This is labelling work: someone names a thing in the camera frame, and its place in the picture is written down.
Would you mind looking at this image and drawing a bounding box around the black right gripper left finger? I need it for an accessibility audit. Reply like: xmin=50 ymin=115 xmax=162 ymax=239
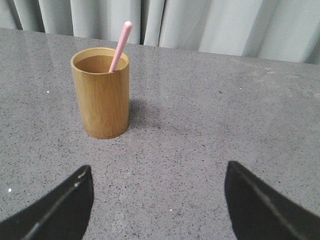
xmin=0 ymin=165 xmax=94 ymax=240

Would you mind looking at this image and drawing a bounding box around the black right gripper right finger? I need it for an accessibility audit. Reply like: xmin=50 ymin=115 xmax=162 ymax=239
xmin=224 ymin=161 xmax=320 ymax=240

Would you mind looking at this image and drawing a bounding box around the bamboo wooden cup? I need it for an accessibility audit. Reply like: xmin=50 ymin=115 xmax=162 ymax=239
xmin=70 ymin=47 xmax=130 ymax=139

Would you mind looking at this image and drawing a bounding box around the white pleated curtain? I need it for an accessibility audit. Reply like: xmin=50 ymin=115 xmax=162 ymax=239
xmin=0 ymin=0 xmax=320 ymax=64

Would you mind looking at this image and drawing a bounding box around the pink chopstick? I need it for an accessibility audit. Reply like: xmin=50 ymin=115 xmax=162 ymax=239
xmin=108 ymin=21 xmax=133 ymax=73

